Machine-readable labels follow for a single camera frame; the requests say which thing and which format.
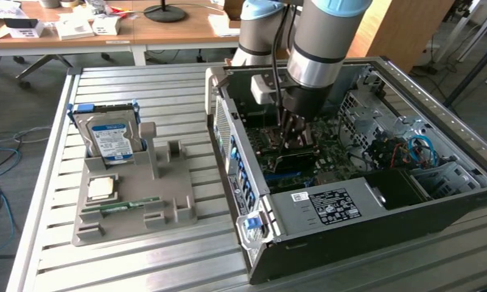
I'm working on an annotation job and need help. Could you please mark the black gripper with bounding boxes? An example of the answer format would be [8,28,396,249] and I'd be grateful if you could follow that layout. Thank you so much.
[277,86,332,151]

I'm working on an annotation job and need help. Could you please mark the black graphics card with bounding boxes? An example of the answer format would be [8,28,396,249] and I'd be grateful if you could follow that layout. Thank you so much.
[267,150,320,175]

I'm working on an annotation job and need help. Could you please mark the CPU socket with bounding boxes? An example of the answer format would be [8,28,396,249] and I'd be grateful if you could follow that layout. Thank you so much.
[263,127,285,150]

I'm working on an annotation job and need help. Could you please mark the silver perforated drive cage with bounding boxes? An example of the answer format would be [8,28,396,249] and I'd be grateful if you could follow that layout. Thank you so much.
[336,89,395,159]

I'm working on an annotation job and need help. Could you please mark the green motherboard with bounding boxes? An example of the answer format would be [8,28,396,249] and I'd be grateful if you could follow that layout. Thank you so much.
[243,109,374,194]

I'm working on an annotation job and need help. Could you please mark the blue expansion slot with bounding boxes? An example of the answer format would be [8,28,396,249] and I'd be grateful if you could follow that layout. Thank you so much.
[265,172,304,181]

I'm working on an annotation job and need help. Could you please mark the white paper stack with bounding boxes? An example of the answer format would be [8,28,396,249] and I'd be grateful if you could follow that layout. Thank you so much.
[208,13,241,38]

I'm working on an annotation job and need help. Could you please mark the brown cardboard box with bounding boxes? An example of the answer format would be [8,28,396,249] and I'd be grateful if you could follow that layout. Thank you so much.
[223,0,244,21]

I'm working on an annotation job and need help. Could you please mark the grey power supply unit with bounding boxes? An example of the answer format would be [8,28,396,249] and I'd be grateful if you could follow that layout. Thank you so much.
[261,178,387,237]

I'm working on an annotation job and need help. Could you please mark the wooden cabinet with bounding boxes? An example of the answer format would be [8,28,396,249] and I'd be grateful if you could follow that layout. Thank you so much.
[347,0,458,74]

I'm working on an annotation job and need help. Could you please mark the wooden desk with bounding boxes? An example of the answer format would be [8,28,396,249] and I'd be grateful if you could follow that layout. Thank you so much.
[132,0,297,66]
[0,0,147,66]

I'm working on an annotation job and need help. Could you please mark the silver disk bay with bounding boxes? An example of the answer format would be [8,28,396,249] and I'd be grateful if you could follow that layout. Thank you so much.
[410,161,486,198]

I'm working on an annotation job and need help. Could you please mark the black monitor stand base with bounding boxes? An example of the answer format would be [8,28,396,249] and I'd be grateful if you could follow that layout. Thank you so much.
[143,0,188,24]

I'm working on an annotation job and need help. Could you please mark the grey plastic parts rack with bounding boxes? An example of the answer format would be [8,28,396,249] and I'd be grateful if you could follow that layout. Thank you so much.
[72,121,200,249]

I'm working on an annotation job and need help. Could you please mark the hard disk with blue carrier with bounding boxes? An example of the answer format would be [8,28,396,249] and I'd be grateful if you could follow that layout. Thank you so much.
[66,99,147,167]

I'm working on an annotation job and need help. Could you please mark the open black PC case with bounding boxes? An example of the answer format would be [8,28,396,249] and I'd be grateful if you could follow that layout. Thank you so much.
[204,55,487,285]

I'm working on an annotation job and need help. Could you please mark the white box with label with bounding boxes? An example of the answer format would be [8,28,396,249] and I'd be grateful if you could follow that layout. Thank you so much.
[92,15,121,37]

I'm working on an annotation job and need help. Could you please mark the beige CPU chip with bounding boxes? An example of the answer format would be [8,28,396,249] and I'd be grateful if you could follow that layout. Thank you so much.
[86,178,117,202]

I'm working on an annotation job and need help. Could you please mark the green RAM stick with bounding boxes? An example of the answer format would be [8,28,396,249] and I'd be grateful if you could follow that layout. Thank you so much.
[81,196,163,214]

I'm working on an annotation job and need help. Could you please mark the open white box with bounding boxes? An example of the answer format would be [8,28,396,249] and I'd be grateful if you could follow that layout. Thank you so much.
[54,13,94,41]

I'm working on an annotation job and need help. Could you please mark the grey desk leg with caster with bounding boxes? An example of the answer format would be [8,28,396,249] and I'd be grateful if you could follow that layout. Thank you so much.
[16,54,73,89]

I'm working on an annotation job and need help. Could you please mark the white box with black lid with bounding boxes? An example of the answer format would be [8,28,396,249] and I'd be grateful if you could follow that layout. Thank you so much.
[2,18,45,39]

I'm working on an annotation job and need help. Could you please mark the clear plastic bag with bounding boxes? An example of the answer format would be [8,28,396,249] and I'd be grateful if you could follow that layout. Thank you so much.
[0,0,29,19]

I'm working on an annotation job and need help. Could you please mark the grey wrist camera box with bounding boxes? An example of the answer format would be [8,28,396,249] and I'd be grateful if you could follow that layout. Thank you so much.
[249,74,287,105]

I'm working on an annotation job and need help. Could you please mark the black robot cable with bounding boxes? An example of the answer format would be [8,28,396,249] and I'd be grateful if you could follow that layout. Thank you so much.
[269,0,293,110]

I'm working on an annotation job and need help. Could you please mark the red wire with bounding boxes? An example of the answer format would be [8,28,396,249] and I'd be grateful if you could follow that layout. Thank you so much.
[392,142,415,167]

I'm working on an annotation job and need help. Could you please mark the blue wire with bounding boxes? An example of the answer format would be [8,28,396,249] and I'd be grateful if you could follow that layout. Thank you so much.
[407,135,439,167]

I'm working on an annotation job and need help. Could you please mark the black fan duct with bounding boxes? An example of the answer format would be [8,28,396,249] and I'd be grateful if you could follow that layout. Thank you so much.
[364,169,434,211]

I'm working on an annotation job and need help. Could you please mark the black metal post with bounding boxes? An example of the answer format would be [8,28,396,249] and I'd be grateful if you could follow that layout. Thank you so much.
[444,30,487,107]

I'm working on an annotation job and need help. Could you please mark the white table frame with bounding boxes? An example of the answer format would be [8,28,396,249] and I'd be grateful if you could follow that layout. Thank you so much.
[434,0,487,86]

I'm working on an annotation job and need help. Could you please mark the white floor cable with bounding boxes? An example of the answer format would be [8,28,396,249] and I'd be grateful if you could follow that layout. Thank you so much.
[0,126,53,144]

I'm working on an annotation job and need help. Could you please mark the blue floor cable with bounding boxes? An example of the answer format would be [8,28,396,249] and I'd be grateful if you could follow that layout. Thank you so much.
[0,133,24,261]

